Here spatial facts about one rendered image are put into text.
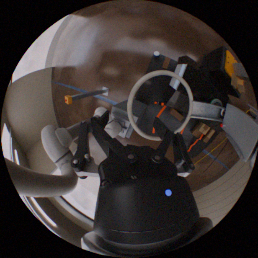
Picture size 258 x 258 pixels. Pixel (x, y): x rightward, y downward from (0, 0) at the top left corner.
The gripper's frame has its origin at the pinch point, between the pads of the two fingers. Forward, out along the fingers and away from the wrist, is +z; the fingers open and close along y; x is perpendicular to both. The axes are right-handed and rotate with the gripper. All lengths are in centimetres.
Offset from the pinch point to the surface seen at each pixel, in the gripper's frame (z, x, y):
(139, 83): 24.4, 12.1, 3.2
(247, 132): -19, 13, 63
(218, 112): 16, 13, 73
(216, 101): 29, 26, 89
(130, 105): 24.4, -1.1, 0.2
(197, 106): 25, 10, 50
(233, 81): 19, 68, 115
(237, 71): 10, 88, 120
